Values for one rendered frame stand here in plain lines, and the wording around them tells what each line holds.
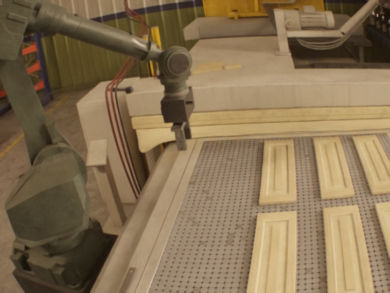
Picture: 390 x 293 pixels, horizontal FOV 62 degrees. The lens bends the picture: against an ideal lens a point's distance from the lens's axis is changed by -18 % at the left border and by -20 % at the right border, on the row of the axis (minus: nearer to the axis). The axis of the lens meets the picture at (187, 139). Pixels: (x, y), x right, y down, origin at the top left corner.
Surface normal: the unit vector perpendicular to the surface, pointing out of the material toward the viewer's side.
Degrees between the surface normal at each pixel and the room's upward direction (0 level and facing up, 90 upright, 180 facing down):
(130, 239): 0
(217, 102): 90
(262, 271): 11
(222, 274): 0
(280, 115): 90
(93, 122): 90
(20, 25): 90
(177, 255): 0
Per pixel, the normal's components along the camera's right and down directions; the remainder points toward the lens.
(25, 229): 0.21, 0.39
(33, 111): 0.41, 0.17
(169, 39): -0.20, 0.45
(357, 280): 0.04, -0.88
